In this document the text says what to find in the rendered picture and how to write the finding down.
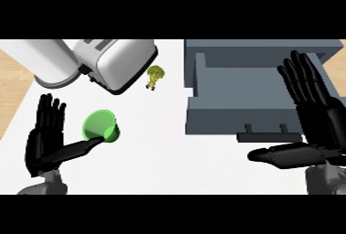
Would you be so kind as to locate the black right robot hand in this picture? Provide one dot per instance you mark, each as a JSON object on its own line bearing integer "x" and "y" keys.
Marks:
{"x": 316, "y": 122}

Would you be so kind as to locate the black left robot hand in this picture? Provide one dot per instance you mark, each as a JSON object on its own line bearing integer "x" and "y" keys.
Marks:
{"x": 43, "y": 143}

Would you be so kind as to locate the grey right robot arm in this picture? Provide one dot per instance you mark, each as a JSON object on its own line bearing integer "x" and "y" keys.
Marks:
{"x": 326, "y": 179}

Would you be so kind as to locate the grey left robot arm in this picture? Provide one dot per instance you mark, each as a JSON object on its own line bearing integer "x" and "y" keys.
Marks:
{"x": 47, "y": 184}

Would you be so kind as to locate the green cup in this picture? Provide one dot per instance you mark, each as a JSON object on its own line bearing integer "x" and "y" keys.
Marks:
{"x": 100, "y": 125}

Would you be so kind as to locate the grey-blue open drawer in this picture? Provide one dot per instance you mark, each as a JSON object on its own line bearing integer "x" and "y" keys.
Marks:
{"x": 241, "y": 94}

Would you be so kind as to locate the white rounded appliance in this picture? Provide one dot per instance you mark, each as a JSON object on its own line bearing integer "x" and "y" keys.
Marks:
{"x": 38, "y": 62}

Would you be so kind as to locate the grey-blue cabinet body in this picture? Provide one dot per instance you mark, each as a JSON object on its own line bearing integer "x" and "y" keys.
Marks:
{"x": 263, "y": 47}

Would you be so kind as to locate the white toaster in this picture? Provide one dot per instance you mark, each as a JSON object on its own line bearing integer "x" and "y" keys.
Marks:
{"x": 118, "y": 62}

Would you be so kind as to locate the yellow-green broccoli floret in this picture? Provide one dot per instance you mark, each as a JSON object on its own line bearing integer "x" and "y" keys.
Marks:
{"x": 153, "y": 76}

